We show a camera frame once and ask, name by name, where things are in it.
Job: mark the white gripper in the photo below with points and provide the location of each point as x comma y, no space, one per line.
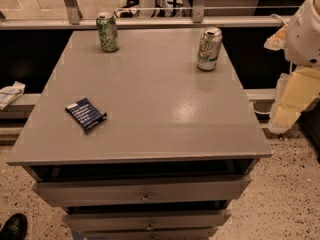
302,40

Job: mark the green soda can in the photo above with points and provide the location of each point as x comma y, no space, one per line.
107,30

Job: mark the white 7up can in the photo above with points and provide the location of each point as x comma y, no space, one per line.
209,48

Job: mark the grey drawer cabinet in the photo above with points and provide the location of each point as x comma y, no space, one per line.
165,118

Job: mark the middle grey drawer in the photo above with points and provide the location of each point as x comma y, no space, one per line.
147,221

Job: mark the grey drawer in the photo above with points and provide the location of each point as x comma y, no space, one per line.
147,221
142,191
178,234

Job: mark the dark blue snack packet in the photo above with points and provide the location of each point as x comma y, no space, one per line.
86,114

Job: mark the top grey drawer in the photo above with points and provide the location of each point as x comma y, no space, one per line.
142,191

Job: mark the grey metal railing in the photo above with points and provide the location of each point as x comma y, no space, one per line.
134,14

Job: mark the bottom grey drawer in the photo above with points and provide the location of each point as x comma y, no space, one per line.
178,234

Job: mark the folded white cloth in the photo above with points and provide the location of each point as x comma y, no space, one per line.
9,94

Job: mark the black shoe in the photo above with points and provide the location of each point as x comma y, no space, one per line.
15,228

